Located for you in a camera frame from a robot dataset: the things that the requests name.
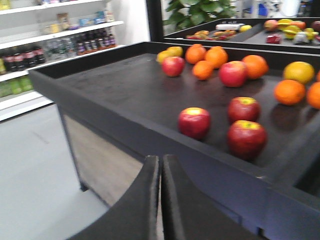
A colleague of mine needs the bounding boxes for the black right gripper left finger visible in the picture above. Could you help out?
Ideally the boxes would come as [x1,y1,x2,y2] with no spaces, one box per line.
[70,155,160,240]

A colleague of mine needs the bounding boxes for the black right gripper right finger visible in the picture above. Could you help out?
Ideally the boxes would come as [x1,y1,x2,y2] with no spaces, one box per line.
[161,155,259,240]

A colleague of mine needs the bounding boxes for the red apple front left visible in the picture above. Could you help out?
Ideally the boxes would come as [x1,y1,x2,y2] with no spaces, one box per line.
[178,107,211,140]

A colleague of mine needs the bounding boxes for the red apple front right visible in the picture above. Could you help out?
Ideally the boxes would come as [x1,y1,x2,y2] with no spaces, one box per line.
[227,120,268,161]

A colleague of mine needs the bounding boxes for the black wooden produce stand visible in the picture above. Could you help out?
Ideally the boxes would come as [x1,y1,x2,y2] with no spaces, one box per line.
[29,42,320,240]

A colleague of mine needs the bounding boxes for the red apple middle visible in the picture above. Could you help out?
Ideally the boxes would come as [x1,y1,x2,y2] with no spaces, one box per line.
[227,96,261,124]

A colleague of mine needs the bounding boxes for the small orange tangerine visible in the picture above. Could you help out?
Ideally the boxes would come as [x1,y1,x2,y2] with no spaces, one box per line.
[192,60,214,81]

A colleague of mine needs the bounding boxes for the pink red apple right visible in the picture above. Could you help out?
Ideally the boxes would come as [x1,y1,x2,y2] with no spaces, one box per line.
[218,60,248,88]

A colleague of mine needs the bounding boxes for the pink red apple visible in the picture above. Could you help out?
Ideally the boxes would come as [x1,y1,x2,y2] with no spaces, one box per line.
[218,60,248,88]
[161,56,185,77]

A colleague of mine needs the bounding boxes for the pink red apple left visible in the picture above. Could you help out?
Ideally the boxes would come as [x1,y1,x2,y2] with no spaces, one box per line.
[161,56,185,77]

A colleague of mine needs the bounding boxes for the small orange right pair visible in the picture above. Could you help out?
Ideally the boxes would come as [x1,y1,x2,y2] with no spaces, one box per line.
[273,79,306,106]

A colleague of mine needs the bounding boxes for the bumpy orange left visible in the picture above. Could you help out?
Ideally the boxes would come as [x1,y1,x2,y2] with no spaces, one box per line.
[185,44,207,65]

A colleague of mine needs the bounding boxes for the bumpy orange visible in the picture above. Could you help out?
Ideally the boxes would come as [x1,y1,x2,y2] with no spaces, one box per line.
[204,46,229,69]
[185,44,207,65]

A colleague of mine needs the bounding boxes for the orange centre back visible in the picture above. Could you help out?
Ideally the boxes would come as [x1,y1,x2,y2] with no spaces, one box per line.
[241,54,269,80]

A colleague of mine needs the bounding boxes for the small orange far right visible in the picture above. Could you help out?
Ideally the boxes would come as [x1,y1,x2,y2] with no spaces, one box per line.
[306,81,320,110]

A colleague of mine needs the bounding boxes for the yellow orange fruit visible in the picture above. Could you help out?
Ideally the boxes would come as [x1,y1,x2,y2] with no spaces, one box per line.
[283,61,315,85]

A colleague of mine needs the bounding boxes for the green potted plant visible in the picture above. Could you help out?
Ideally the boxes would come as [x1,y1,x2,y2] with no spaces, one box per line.
[162,0,236,31]

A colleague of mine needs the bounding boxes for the white supermarket shelf unit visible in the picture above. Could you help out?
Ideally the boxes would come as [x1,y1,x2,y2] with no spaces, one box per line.
[0,0,123,121]

